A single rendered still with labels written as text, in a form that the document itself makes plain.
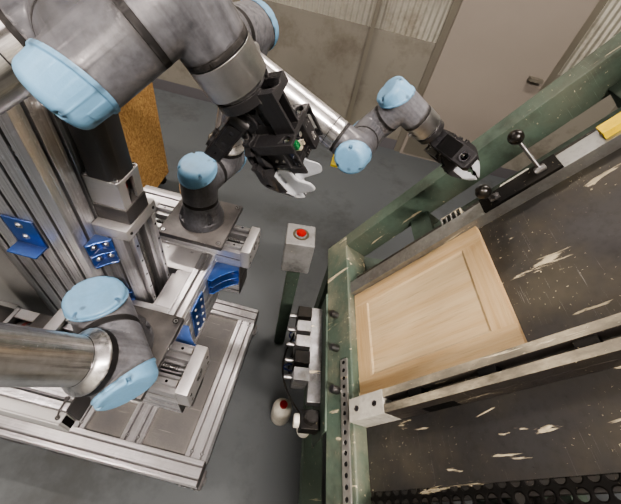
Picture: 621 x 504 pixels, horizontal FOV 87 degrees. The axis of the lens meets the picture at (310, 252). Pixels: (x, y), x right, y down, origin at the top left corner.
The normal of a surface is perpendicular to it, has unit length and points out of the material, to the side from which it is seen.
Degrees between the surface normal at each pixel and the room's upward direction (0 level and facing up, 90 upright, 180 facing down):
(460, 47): 90
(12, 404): 0
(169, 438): 0
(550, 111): 90
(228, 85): 97
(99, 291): 7
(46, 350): 59
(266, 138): 34
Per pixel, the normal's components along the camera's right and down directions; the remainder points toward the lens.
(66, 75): 0.30, 0.45
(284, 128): -0.31, 0.88
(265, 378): 0.17, -0.65
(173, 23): 0.53, 0.66
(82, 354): 0.94, -0.24
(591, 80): -0.04, 0.74
